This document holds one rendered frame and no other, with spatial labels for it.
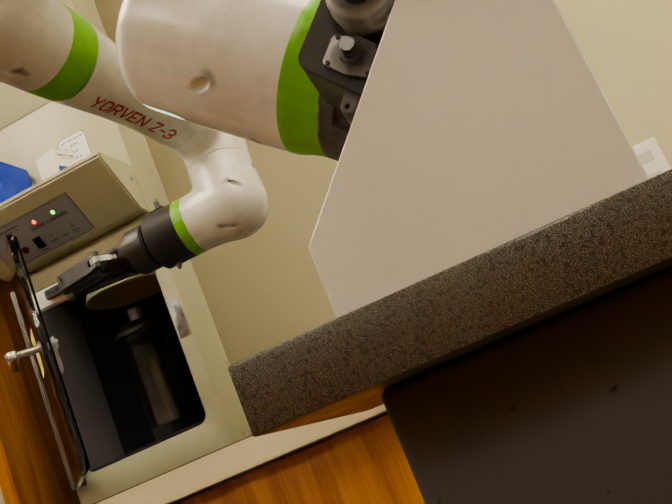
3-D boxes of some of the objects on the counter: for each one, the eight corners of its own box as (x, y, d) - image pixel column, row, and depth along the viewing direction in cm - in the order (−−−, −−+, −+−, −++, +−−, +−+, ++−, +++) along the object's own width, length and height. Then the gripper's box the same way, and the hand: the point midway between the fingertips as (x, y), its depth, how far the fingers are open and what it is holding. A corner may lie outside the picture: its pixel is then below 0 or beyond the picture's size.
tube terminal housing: (152, 495, 169) (44, 174, 186) (286, 438, 163) (161, 111, 180) (84, 518, 145) (-33, 148, 163) (238, 452, 139) (99, 74, 156)
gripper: (167, 228, 134) (51, 287, 139) (126, 215, 121) (0, 281, 126) (182, 269, 132) (64, 327, 137) (142, 260, 120) (13, 325, 125)
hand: (50, 296), depth 131 cm, fingers closed
